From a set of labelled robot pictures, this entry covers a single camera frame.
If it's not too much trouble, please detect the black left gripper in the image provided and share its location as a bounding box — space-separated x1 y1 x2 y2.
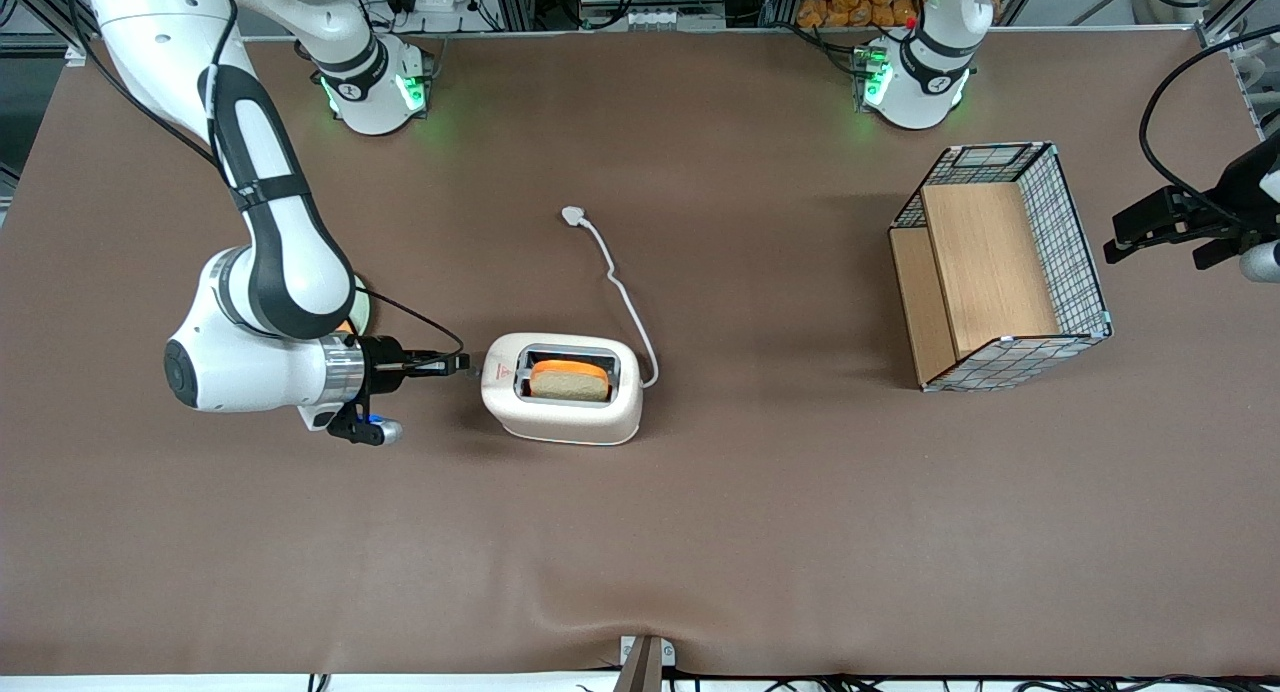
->
1104 137 1280 271

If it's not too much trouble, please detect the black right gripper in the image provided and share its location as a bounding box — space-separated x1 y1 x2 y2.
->
357 337 472 399

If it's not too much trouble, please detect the pale green plate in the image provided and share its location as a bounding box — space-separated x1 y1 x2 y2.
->
345 275 375 339

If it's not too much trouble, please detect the bread slice with orange crust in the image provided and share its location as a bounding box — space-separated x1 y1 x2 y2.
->
528 359 612 404

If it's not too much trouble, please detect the wooden step shelf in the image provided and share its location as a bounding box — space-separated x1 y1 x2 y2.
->
889 181 1062 386

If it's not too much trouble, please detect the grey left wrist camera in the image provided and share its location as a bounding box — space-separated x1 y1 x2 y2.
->
1239 240 1280 284

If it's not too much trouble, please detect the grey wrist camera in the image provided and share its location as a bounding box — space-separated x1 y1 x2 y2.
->
1239 240 1280 284
326 400 405 447

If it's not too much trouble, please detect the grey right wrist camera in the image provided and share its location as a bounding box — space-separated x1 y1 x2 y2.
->
326 400 405 447

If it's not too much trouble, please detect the wire mesh basket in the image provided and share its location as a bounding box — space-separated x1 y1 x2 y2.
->
888 141 1114 393

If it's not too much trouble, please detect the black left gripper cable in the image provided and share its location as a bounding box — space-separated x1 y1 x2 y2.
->
1139 24 1280 223

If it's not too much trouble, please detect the white toaster cord with plug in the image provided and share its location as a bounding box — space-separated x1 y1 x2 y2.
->
560 205 661 389

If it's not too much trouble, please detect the aluminium frame profile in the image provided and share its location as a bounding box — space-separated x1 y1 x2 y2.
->
1195 0 1280 139
0 0 101 55

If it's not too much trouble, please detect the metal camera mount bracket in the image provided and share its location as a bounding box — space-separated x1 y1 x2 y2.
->
617 634 678 692

